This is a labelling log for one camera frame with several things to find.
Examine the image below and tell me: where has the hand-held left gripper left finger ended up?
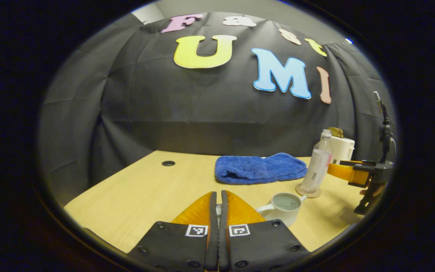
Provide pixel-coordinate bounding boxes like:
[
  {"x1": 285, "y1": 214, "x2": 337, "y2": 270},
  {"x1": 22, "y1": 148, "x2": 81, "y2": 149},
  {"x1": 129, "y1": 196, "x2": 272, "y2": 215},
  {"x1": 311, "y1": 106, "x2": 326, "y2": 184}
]
[{"x1": 127, "y1": 191, "x2": 219, "y2": 272}]

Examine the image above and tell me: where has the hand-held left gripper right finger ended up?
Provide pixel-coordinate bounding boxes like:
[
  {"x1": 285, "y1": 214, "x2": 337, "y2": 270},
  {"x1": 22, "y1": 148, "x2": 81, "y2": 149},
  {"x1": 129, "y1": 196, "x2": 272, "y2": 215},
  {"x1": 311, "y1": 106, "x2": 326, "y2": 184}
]
[{"x1": 219, "y1": 189, "x2": 310, "y2": 272}]

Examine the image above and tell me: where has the clear plastic water bottle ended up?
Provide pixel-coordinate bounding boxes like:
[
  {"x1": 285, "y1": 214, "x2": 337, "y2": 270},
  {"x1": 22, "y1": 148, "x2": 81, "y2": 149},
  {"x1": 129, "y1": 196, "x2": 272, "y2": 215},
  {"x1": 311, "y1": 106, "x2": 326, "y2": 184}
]
[{"x1": 300, "y1": 129, "x2": 333, "y2": 194}]

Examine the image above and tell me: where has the round brown coaster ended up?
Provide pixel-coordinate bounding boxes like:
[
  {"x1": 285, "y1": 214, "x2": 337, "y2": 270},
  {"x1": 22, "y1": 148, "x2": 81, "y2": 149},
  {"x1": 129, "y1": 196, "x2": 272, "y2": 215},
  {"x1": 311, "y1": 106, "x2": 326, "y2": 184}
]
[{"x1": 296, "y1": 183, "x2": 322, "y2": 199}]

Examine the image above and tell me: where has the white ceramic teacup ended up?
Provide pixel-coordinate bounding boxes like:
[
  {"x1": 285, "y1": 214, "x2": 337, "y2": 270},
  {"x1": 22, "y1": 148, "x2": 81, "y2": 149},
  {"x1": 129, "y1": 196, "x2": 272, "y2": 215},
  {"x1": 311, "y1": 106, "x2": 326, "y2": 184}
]
[{"x1": 256, "y1": 193, "x2": 307, "y2": 227}]

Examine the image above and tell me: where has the white toaster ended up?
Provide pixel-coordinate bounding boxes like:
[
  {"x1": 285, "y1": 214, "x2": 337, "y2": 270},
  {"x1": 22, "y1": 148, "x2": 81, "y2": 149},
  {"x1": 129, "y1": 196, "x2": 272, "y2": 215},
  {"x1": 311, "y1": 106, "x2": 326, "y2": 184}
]
[{"x1": 329, "y1": 135, "x2": 355, "y2": 165}]

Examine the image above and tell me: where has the blue towel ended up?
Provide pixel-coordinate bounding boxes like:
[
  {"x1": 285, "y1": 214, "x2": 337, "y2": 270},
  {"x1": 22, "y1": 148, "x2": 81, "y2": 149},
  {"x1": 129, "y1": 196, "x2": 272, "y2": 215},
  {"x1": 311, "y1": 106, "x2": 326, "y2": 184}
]
[{"x1": 215, "y1": 153, "x2": 308, "y2": 185}]

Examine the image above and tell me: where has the black backdrop cloth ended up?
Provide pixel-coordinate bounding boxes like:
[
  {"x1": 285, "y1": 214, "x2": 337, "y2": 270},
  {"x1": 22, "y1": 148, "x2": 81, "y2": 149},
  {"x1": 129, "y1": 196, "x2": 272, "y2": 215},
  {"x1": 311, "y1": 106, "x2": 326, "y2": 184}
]
[{"x1": 38, "y1": 11, "x2": 397, "y2": 206}]

